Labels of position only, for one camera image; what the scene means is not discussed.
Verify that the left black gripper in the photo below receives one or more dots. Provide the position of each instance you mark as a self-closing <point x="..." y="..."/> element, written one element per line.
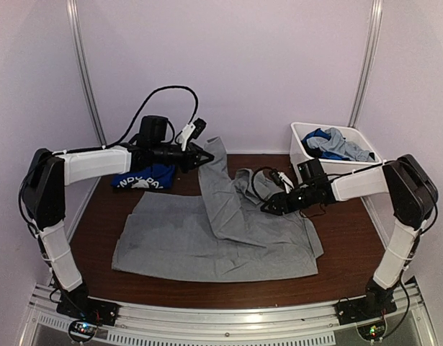
<point x="190" y="161"/>

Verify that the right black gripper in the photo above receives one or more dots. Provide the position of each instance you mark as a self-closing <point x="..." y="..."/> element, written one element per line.
<point x="277" y="202"/>

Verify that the blue t-shirt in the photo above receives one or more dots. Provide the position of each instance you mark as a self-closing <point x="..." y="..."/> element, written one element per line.
<point x="155" y="177"/>

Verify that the grey garment pile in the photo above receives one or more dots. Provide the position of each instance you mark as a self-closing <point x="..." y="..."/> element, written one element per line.
<point x="219" y="236"/>

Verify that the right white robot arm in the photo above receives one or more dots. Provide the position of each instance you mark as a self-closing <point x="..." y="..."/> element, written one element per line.
<point x="412" y="193"/>

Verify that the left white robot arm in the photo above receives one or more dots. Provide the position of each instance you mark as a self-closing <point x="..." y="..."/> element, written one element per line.
<point x="42" y="192"/>

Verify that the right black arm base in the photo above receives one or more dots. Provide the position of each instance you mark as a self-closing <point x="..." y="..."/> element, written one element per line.
<point x="373" y="304"/>

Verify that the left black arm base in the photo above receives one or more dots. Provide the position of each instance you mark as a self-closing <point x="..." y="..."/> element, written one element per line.
<point x="77" y="304"/>

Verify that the white plastic laundry bin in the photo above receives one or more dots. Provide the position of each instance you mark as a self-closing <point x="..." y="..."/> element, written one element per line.
<point x="298" y="153"/>

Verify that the blue garment in bin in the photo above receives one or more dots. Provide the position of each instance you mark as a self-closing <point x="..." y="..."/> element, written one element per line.
<point x="314" y="151"/>

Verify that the light grey-blue garment in bin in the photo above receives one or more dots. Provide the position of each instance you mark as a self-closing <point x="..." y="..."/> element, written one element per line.
<point x="348" y="149"/>

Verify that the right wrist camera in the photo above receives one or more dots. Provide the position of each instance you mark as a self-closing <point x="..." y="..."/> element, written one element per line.
<point x="281" y="180"/>

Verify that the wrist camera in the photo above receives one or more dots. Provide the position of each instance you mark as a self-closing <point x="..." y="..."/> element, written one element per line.
<point x="281" y="180"/>
<point x="189" y="132"/>

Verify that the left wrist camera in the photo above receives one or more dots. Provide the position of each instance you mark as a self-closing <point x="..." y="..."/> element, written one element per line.
<point x="189" y="132"/>

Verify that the left aluminium frame post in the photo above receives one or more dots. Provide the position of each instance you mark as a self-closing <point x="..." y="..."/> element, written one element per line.
<point x="79" y="50"/>

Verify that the aluminium frame post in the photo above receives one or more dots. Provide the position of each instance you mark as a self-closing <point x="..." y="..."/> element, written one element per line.
<point x="79" y="50"/>
<point x="373" y="35"/>

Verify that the right aluminium frame post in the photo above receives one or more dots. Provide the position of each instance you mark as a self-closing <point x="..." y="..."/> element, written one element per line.
<point x="373" y="35"/>

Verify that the aluminium front rail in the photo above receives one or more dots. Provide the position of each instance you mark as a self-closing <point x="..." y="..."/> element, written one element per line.
<point x="310" y="324"/>

